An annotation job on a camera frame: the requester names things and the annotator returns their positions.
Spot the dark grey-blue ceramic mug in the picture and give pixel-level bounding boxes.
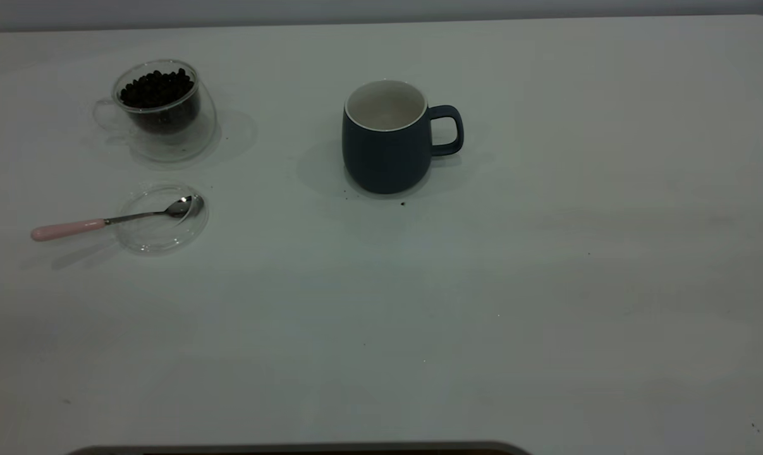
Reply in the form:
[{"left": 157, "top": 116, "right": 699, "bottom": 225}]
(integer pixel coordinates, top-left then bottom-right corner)
[{"left": 341, "top": 79, "right": 465, "bottom": 195}]

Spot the pink-handled metal spoon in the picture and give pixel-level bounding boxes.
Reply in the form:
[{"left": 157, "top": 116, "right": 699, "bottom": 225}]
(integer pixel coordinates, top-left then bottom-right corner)
[{"left": 30, "top": 195, "right": 204, "bottom": 242}]

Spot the pile of coffee beans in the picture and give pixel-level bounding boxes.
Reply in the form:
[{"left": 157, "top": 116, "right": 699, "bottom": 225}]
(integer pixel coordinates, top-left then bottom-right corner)
[{"left": 119, "top": 68, "right": 200, "bottom": 135}]

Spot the small clear glass dish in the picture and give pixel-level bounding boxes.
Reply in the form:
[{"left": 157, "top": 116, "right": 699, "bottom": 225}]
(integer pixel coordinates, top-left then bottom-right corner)
[{"left": 114, "top": 183, "right": 209, "bottom": 255}]

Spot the clear double-wall glass cup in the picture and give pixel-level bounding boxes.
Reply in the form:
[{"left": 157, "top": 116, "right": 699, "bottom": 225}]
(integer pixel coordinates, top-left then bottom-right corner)
[{"left": 92, "top": 59, "right": 217, "bottom": 162}]

